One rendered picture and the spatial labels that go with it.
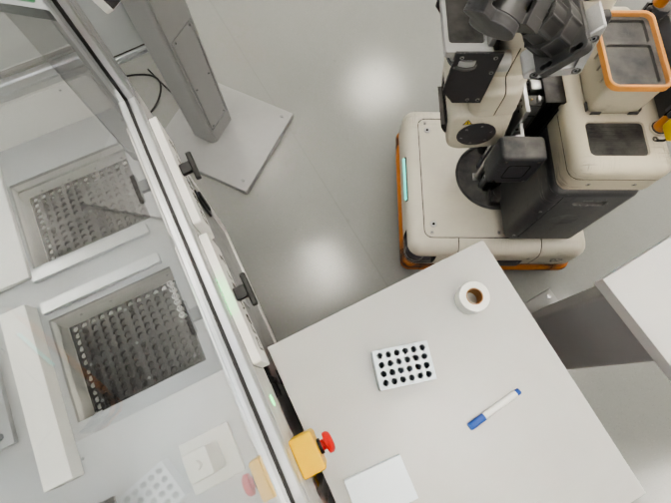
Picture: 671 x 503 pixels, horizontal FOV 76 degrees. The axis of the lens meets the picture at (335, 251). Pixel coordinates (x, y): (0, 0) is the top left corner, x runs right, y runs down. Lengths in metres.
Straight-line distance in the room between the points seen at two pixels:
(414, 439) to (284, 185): 1.31
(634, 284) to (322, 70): 1.68
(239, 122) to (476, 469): 1.70
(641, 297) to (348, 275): 1.04
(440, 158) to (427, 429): 1.08
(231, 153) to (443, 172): 0.95
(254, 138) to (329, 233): 0.57
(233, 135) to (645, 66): 1.54
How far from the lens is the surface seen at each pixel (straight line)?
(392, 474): 1.00
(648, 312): 1.25
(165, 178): 0.93
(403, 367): 0.97
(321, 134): 2.11
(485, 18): 0.78
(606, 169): 1.28
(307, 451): 0.86
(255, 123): 2.13
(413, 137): 1.79
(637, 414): 2.10
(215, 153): 2.08
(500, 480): 1.07
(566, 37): 0.85
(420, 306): 1.04
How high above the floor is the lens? 1.76
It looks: 72 degrees down
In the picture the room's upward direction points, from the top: straight up
